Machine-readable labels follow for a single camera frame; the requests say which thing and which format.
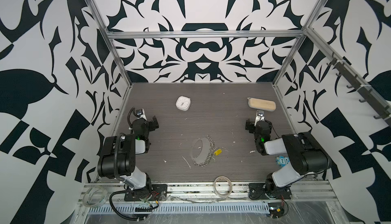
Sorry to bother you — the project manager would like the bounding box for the white square timer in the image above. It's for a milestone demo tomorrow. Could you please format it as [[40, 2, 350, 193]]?
[[175, 96, 191, 111]]

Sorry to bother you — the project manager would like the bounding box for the green lit circuit board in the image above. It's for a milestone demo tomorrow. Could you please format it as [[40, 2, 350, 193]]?
[[269, 201, 289, 220]]

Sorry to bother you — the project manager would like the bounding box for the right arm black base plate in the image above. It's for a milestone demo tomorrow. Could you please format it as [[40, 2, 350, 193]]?
[[248, 182, 292, 200]]

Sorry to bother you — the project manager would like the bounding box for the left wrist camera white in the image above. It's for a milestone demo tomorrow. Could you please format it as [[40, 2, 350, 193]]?
[[133, 109, 147, 120]]

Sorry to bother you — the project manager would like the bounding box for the clear tape roll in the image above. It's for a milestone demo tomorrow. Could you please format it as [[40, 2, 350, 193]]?
[[212, 176, 233, 199]]

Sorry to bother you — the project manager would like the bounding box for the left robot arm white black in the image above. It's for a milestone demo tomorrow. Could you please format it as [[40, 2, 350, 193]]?
[[97, 107, 159, 192]]

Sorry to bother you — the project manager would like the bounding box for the black wall hook rack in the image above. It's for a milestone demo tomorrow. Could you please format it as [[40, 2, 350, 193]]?
[[327, 53, 391, 125]]

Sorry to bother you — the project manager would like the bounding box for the black corrugated cable hose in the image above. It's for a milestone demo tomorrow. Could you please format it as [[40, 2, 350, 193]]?
[[108, 190, 159, 222]]

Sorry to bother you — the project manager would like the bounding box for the blue owl toy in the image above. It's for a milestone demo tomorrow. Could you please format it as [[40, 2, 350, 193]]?
[[276, 156, 290, 168]]

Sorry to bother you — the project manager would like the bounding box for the yellow key tag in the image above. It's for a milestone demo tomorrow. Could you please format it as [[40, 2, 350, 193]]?
[[214, 149, 222, 156]]

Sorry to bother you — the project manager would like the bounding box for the white slotted cable duct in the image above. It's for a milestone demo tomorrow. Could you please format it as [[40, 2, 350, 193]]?
[[88, 202, 271, 215]]

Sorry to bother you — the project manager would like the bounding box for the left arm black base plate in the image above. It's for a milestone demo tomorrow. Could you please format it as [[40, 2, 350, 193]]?
[[124, 184, 168, 202]]

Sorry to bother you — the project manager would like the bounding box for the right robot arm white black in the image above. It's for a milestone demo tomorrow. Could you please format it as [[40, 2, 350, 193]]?
[[245, 120, 332, 200]]

